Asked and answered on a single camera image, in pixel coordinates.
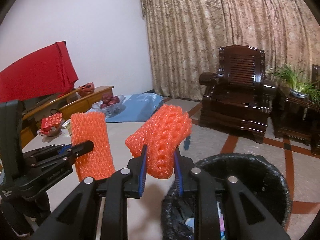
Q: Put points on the red gift packet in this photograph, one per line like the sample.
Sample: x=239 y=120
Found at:
x=52 y=120

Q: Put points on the wooden tv cabinet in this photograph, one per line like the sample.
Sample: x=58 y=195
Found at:
x=67 y=104

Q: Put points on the tissue box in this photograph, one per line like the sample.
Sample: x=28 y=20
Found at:
x=66 y=128

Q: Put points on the thick orange foam net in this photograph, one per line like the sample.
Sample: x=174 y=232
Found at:
x=162 y=134

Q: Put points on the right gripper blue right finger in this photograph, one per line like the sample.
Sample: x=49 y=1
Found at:
x=225 y=204

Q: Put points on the glass dish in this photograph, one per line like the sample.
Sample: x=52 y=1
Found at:
x=50 y=132

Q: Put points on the red apples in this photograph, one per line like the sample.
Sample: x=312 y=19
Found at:
x=108 y=100

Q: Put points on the red cloth cover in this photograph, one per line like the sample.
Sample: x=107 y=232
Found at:
x=44 y=72

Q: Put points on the potted green plant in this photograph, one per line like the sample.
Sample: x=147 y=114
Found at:
x=299 y=86

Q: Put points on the glass fruit bowl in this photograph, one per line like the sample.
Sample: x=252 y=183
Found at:
x=110 y=110

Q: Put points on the floral beige curtain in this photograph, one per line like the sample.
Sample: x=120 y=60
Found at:
x=185 y=37

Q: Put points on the blue tablecloth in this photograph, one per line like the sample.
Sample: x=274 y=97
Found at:
x=139 y=108

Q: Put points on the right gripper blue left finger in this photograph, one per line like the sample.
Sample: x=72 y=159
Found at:
x=97 y=204

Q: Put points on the dark wooden side table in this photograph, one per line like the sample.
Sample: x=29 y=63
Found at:
x=296 y=118

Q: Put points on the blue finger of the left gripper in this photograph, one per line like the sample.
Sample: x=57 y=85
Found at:
x=43 y=153
x=73 y=153

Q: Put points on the blue plastic bag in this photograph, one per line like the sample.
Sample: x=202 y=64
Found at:
x=184 y=223

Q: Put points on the dark wooden armchair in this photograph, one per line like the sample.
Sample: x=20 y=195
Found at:
x=238 y=95
x=315 y=75

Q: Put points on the black lined trash bin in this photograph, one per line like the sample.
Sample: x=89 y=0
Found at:
x=250 y=192

